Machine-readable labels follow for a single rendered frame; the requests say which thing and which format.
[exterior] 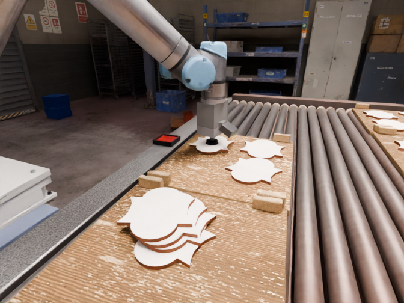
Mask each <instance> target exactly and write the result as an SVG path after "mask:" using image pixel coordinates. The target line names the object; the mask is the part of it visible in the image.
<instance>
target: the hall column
mask: <svg viewBox="0 0 404 303"><path fill-rule="evenodd" d="M142 52H143V59H144V72H145V84H146V87H147V100H148V105H144V106H143V107H141V108H142V109H156V107H157V105H156V94H155V93H156V81H155V65H154V58H153V57H152V56H151V55H150V54H149V53H148V52H147V51H145V50H144V49H142Z"/></svg>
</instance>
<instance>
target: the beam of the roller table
mask: <svg viewBox="0 0 404 303"><path fill-rule="evenodd" d="M196 133H197V115H196V116H195V117H194V118H192V119H191V120H189V121H188V122H186V123H185V124H184V125H182V126H180V127H179V128H178V129H176V130H175V131H174V132H172V133H170V135H178V136H180V141H179V142H177V143H176V144H175V145H173V146H172V147H167V146H162V145H153V146H152V147H150V148H149V149H147V150H146V151H145V152H143V153H141V154H140V155H139V156H137V157H136V158H135V159H133V160H131V161H130V162H129V163H127V164H126V165H124V166H123V167H121V168H120V169H119V170H117V171H116V172H114V173H113V174H111V175H110V176H108V177H107V178H106V179H104V180H102V181H101V182H100V183H98V184H97V185H96V186H94V187H92V188H91V189H90V190H88V191H87V192H85V193H84V194H82V195H81V196H80V197H78V198H77V199H75V200H74V201H72V202H71V203H69V204H68V205H66V206H65V207H63V208H62V209H61V210H59V211H58V212H57V213H55V214H53V215H52V216H51V217H49V218H48V219H46V220H45V221H43V222H42V223H41V224H39V225H38V226H36V227H35V228H33V229H32V230H30V231H29V232H27V233H26V234H24V235H23V236H22V237H20V238H19V239H18V240H16V241H14V242H13V243H12V244H10V245H9V246H7V247H6V248H4V249H3V250H2V251H0V302H1V301H2V300H3V299H4V298H5V297H6V296H8V295H9V294H10V293H11V292H12V291H13V290H14V289H16V288H17V287H18V286H19V285H21V284H22V283H23V282H24V281H25V280H26V279H27V278H28V277H30V276H31V275H32V274H33V273H34V272H35V271H36V270H38V269H39V268H40V267H41V266H43V265H44V264H45V263H46V262H47V261H48V260H49V259H51V258H52V257H53V256H54V255H55V254H56V253H57V252H58V251H60V250H61V249H62V248H64V247H65V246H66V245H67V244H68V243H69V242H70V241H71V240H73V239H74V238H75V237H76V236H77V235H78V234H79V233H81V232H82V231H83V230H84V229H86V228H87V227H88V226H89V225H90V224H91V223H92V222H94V221H95V220H96V219H97V218H98V217H99V216H100V215H102V214H103V213H104V212H105V211H106V210H108V209H109V208H110V207H111V206H112V205H113V204H114V203H116V202H117V201H118V200H119V199H120V198H121V197H122V196H124V195H125V194H126V193H127V192H129V191H130V190H131V189H132V188H133V187H134V186H135V185H137V184H138V183H139V180H138V177H139V176H140V175H142V174H143V175H145V176H147V172H148V171H150V170H154V169H155V168H156V167H157V166H159V165H160V164H161V163H162V162H163V161H164V160H165V159H167V158H168V157H169V156H170V155H172V154H173V153H174V152H175V151H176V150H177V149H178V148H180V147H181V146H182V145H183V144H184V143H185V142H186V141H187V140H189V139H190V138H191V137H192V136H194V135H195V134H196Z"/></svg>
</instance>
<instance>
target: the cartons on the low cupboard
mask: <svg viewBox="0 0 404 303"><path fill-rule="evenodd" d="M403 24H404V14H401V15H377V16H376V17H375V18H374V21H373V25H372V29H371V32H370V38H369V41H368V43H367V46H366V52H391V53H393V52H395V53H404V34H401V33H402V29H403Z"/></svg>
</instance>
